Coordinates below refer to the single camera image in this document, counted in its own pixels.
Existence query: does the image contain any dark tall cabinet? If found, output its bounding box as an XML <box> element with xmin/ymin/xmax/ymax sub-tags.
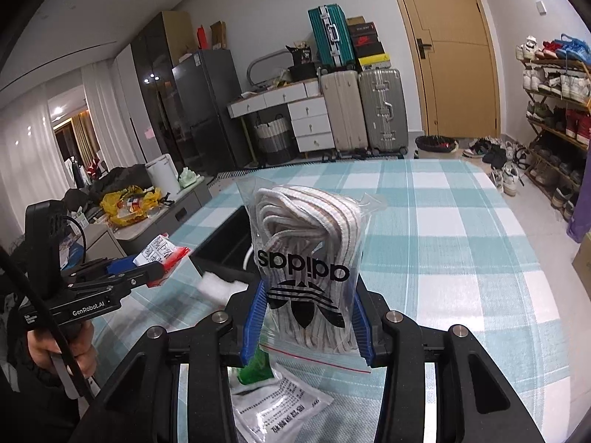
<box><xmin>131</xmin><ymin>11</ymin><xmax>198</xmax><ymax>170</ymax></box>

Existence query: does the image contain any purple bag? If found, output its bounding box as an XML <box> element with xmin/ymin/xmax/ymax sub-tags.
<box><xmin>567</xmin><ymin>149</ymin><xmax>591</xmax><ymax>243</ymax></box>

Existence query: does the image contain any woven laundry basket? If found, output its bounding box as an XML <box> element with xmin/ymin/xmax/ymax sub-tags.
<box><xmin>254</xmin><ymin>114</ymin><xmax>298</xmax><ymax>165</ymax></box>

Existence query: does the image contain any black bag on desk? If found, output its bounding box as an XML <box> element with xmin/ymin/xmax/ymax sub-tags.
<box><xmin>286</xmin><ymin>41</ymin><xmax>318</xmax><ymax>82</ymax></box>

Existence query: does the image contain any red white packaged cloth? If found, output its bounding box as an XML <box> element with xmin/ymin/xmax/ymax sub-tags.
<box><xmin>132</xmin><ymin>233</ymin><xmax>190</xmax><ymax>288</ymax></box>

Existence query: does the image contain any teal suitcase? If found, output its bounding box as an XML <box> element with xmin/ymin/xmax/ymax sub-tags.
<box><xmin>308</xmin><ymin>4</ymin><xmax>356</xmax><ymax>70</ymax></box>

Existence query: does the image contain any silver suitcase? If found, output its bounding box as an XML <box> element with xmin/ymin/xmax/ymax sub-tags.
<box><xmin>359</xmin><ymin>69</ymin><xmax>409</xmax><ymax>158</ymax></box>

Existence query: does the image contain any round basin with shoes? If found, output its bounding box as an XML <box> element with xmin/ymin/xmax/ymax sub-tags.
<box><xmin>414</xmin><ymin>135</ymin><xmax>461</xmax><ymax>160</ymax></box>

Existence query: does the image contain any white foam piece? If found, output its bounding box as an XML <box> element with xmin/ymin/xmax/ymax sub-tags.
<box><xmin>197</xmin><ymin>272</ymin><xmax>249</xmax><ymax>309</ymax></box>

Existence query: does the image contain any beige suitcase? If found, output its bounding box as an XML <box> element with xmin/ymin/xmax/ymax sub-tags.
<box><xmin>320</xmin><ymin>70</ymin><xmax>369</xmax><ymax>153</ymax></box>

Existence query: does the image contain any wooden door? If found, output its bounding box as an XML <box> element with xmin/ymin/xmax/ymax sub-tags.
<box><xmin>397</xmin><ymin>0</ymin><xmax>500</xmax><ymax>138</ymax></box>

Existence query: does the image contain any stack of shoe boxes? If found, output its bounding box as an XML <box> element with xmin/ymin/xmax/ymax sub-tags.
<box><xmin>346</xmin><ymin>16</ymin><xmax>392</xmax><ymax>71</ymax></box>

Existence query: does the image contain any white printed foil pouch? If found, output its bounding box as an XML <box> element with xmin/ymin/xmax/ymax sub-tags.
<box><xmin>228</xmin><ymin>362</ymin><xmax>334</xmax><ymax>442</ymax></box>

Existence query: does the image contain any white drawer desk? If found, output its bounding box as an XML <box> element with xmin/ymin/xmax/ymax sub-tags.
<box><xmin>228</xmin><ymin>79</ymin><xmax>335</xmax><ymax>156</ymax></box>

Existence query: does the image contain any black refrigerator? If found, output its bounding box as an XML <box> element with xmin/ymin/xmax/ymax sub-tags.
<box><xmin>172</xmin><ymin>49</ymin><xmax>252</xmax><ymax>176</ymax></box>

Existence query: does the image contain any person's left hand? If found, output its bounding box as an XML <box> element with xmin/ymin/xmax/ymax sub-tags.
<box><xmin>26</xmin><ymin>322</ymin><xmax>99</xmax><ymax>379</ymax></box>

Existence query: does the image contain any wooden shoe rack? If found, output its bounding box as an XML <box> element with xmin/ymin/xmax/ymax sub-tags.
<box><xmin>523</xmin><ymin>58</ymin><xmax>590</xmax><ymax>220</ymax></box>

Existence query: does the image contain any green sachet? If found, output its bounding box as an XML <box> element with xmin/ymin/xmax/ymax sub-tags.
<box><xmin>238</xmin><ymin>348</ymin><xmax>274</xmax><ymax>385</ymax></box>

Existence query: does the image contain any brown cardboard box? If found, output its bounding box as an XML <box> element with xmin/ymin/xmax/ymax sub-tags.
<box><xmin>573</xmin><ymin>232</ymin><xmax>591</xmax><ymax>298</ymax></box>

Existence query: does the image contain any adidas shoelace bag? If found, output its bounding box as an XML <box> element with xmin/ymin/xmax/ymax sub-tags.
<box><xmin>238</xmin><ymin>175</ymin><xmax>387</xmax><ymax>374</ymax></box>

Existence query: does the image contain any black cardboard box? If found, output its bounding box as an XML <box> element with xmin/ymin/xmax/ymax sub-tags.
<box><xmin>189</xmin><ymin>206</ymin><xmax>260</xmax><ymax>284</ymax></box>

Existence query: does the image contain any yellow plastic bag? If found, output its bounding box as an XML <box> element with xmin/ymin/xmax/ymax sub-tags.
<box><xmin>100</xmin><ymin>185</ymin><xmax>162</xmax><ymax>228</ymax></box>

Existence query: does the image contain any white small appliance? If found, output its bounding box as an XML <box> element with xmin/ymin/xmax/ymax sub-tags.
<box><xmin>145</xmin><ymin>154</ymin><xmax>181</xmax><ymax>199</ymax></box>

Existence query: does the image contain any grey low cabinet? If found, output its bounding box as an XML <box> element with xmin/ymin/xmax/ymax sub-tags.
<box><xmin>84</xmin><ymin>179</ymin><xmax>211</xmax><ymax>260</ymax></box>

